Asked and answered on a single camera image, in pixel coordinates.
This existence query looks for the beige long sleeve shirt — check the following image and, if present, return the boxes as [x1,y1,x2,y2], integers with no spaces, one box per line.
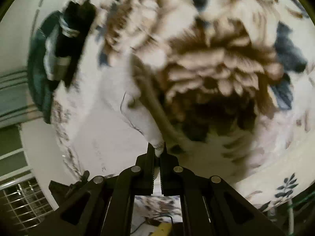
[121,54,194,157]

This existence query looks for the window metal grille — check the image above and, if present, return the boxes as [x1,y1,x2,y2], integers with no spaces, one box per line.
[1,177,53,235]

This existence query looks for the dark green folded blanket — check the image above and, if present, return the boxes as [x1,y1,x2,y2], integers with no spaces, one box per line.
[27,11,61,124]

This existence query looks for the green grey curtain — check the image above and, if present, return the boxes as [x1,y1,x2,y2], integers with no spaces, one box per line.
[0,68,43,128]

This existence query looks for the teal plastic basket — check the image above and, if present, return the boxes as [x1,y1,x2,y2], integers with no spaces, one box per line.
[266,191,314,236]

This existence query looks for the floral bed sheet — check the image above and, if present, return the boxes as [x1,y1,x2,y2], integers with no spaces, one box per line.
[52,0,314,210]

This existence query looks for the black grey striped folded sweater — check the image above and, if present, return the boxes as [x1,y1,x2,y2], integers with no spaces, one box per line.
[44,0,96,91]

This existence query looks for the white bed headboard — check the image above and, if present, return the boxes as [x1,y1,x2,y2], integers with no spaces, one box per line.
[1,0,64,72]

